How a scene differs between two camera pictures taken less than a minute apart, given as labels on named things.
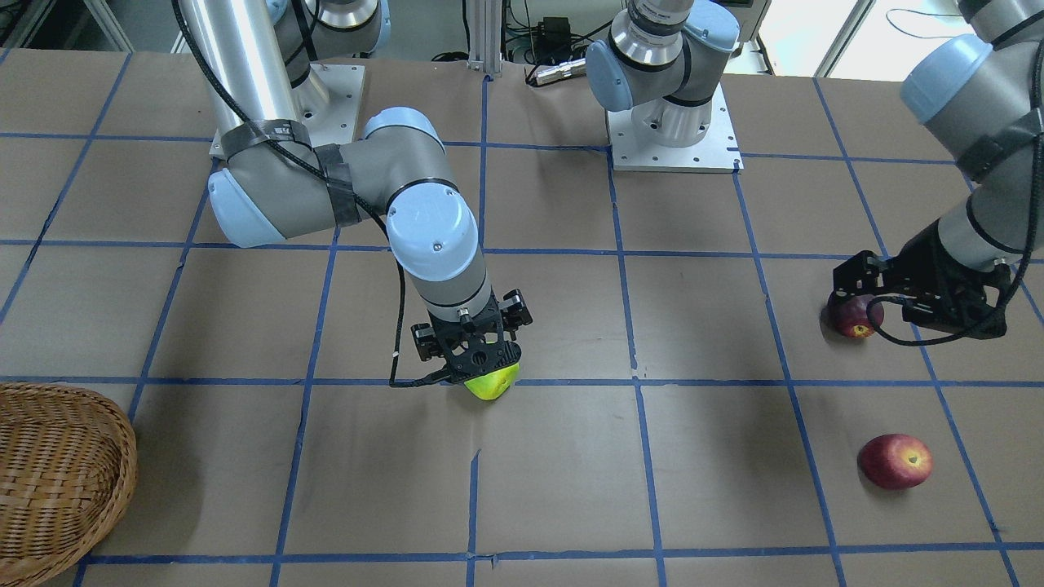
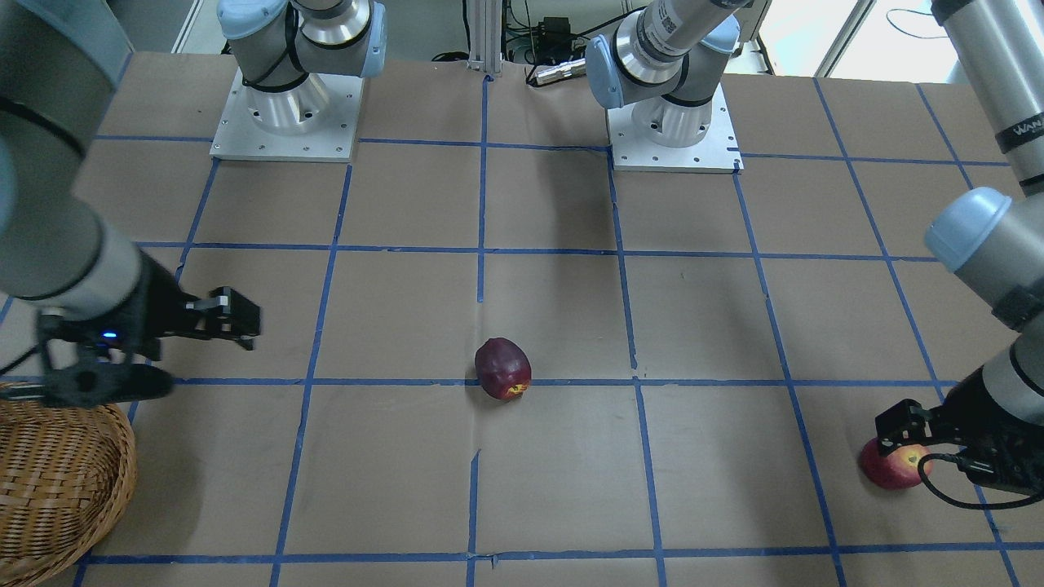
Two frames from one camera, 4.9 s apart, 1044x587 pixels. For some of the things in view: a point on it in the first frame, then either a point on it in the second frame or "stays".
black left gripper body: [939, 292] -> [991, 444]
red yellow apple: [895, 461] stays
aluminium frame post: [484, 37] stays
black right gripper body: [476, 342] -> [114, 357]
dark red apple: [849, 315] -> [503, 368]
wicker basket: [68, 461] stays
